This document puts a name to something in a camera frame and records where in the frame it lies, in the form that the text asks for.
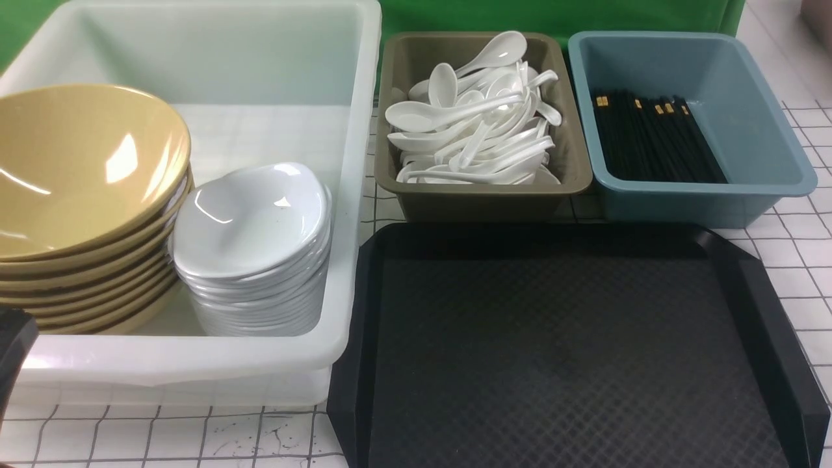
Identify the white ceramic soup spoon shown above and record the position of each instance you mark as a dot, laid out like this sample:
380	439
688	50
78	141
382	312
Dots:
421	117

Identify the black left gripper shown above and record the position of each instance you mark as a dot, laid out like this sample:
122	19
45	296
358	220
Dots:
19	331

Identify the yellow noodle bowl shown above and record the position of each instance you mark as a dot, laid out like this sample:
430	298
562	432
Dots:
83	163

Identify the stack of white dishes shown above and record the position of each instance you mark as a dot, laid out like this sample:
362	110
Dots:
279	302

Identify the black plastic serving tray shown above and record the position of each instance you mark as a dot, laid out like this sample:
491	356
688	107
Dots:
584	345

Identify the blue chopstick bin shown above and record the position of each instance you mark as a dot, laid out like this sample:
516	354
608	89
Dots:
732	104

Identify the large white plastic tub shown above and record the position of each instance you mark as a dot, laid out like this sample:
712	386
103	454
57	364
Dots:
257	82

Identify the stack of yellow bowls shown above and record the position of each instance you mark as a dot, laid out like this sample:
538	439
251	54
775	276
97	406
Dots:
93	263

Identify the pile of white spoons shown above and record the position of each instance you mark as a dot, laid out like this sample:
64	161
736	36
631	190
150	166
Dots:
507	146

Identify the white square sauce dish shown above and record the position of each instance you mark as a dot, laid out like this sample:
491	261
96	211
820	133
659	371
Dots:
249	221

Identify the bundle of black chopsticks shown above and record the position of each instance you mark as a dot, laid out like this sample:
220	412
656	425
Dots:
653	139

